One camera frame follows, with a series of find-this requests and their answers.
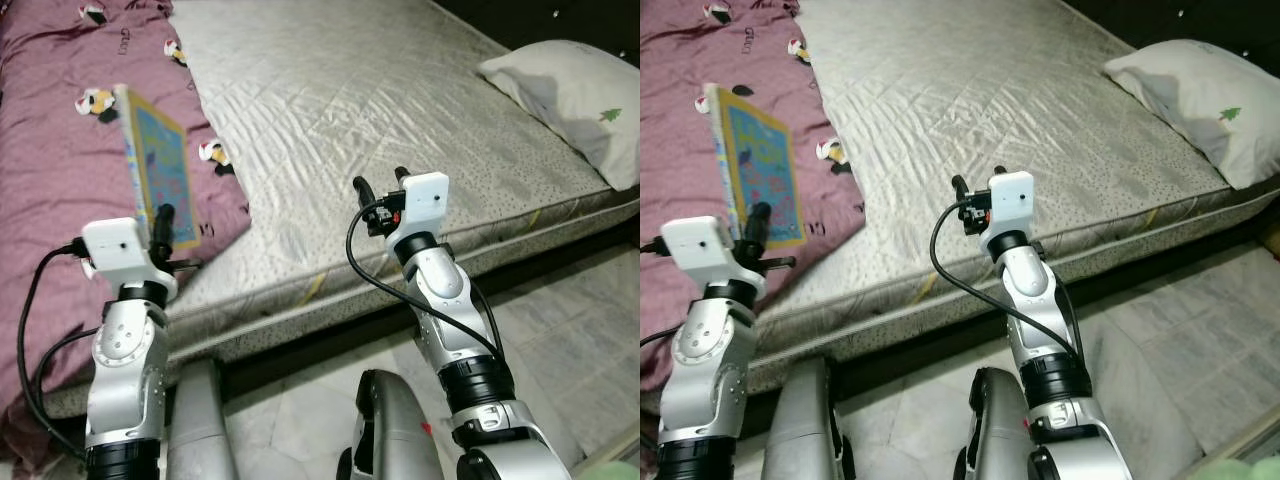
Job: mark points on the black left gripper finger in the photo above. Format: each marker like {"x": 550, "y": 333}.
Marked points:
{"x": 759, "y": 230}
{"x": 163, "y": 230}

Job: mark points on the blue yellow children's book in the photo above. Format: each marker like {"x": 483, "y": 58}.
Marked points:
{"x": 160, "y": 170}
{"x": 760, "y": 170}

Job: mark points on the white pillow with green print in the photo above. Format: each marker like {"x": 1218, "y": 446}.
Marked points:
{"x": 570, "y": 90}
{"x": 1190, "y": 90}

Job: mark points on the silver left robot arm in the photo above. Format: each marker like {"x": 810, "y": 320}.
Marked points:
{"x": 710, "y": 350}
{"x": 125, "y": 350}

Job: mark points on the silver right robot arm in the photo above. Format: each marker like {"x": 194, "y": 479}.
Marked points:
{"x": 1030, "y": 290}
{"x": 445, "y": 300}

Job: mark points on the white quilted mattress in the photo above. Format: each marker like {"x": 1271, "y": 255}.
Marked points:
{"x": 350, "y": 110}
{"x": 950, "y": 100}

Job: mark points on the purple blanket with penguin prints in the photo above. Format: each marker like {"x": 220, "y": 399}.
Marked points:
{"x": 680, "y": 150}
{"x": 50, "y": 170}

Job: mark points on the dark bed base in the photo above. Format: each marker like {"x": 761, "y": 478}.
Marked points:
{"x": 900, "y": 340}
{"x": 300, "y": 345}

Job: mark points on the grey robot left leg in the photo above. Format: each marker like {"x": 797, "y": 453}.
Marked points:
{"x": 812, "y": 420}
{"x": 200, "y": 420}

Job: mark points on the grey robot leg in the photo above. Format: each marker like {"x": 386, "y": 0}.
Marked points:
{"x": 812, "y": 420}
{"x": 1000, "y": 430}
{"x": 200, "y": 420}
{"x": 395, "y": 430}

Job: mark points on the grey robot right leg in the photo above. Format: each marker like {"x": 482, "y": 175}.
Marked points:
{"x": 395, "y": 430}
{"x": 1000, "y": 430}

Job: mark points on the dark tufted headboard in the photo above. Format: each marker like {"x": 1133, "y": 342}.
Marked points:
{"x": 1200, "y": 20}
{"x": 560, "y": 20}

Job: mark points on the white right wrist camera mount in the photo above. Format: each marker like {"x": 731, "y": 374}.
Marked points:
{"x": 422, "y": 205}
{"x": 1010, "y": 200}

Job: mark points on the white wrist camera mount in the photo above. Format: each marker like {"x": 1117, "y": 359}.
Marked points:
{"x": 115, "y": 248}
{"x": 1010, "y": 200}
{"x": 422, "y": 205}
{"x": 700, "y": 245}

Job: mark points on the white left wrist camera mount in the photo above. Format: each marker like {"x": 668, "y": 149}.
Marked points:
{"x": 115, "y": 248}
{"x": 700, "y": 245}

